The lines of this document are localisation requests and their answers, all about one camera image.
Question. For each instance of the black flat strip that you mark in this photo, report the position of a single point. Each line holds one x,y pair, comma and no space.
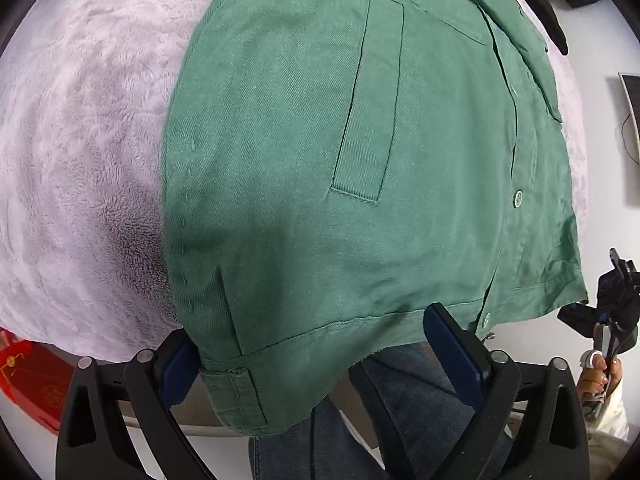
547,15

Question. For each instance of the purple fleece blanket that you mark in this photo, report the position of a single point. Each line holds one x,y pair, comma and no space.
85,160

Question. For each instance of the red box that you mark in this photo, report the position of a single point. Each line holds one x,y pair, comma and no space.
30,380

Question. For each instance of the person's blue jeans legs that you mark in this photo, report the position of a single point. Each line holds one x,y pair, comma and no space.
400,420

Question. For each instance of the green work jacket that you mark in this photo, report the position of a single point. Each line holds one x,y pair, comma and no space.
360,185

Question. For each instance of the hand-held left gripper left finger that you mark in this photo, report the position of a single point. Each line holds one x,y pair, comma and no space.
175,366

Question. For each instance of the person's right forearm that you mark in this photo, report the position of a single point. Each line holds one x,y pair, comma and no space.
610,417

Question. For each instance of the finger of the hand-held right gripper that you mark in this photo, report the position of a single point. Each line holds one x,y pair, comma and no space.
619,264
580,319

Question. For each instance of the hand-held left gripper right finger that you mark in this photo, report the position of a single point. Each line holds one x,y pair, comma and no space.
450,347

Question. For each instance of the person's right hand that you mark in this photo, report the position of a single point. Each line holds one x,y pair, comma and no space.
600,372

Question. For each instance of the dark flat screen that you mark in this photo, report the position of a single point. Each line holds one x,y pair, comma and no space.
632,110

